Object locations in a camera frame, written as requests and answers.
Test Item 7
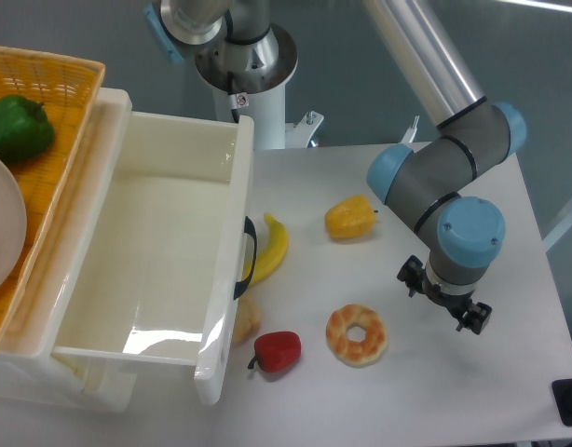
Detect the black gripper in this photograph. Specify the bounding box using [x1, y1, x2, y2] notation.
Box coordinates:
[397, 255, 492, 334]

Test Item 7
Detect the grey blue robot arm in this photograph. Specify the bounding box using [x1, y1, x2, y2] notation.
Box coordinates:
[144, 1, 527, 333]

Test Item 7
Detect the glazed toy donut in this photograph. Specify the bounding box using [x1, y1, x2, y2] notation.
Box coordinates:
[325, 304, 388, 368]

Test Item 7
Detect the yellow toy bell pepper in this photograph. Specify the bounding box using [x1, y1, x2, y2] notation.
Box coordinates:
[324, 195, 376, 240]

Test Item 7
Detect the black device at edge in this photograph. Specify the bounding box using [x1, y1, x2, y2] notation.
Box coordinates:
[552, 378, 572, 427]

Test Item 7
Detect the yellow toy banana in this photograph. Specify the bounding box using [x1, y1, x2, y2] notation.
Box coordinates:
[243, 212, 289, 287]

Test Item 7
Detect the red toy bell pepper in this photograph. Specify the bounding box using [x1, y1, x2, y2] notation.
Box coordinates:
[248, 332, 302, 373]

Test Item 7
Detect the beige toy bread roll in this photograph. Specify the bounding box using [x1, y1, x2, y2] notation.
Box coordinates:
[232, 295, 261, 345]

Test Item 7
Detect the white plastic drawer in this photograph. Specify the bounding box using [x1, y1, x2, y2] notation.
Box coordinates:
[53, 112, 256, 405]

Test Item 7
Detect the white drawer cabinet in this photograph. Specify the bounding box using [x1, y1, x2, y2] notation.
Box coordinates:
[0, 88, 136, 413]

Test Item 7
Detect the orange woven basket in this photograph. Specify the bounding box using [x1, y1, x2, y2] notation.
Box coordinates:
[0, 44, 107, 357]

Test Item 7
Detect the beige round plate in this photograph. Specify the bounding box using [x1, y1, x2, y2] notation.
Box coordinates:
[0, 160, 27, 286]

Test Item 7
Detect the green toy bell pepper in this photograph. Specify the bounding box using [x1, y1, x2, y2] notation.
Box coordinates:
[0, 95, 55, 165]

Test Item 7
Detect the white frame at right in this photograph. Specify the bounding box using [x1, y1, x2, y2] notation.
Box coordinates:
[542, 195, 572, 252]

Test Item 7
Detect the black drawer handle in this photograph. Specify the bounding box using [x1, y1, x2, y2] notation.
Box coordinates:
[232, 215, 259, 300]

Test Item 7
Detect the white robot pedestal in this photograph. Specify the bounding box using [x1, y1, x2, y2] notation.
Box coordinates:
[205, 80, 324, 150]

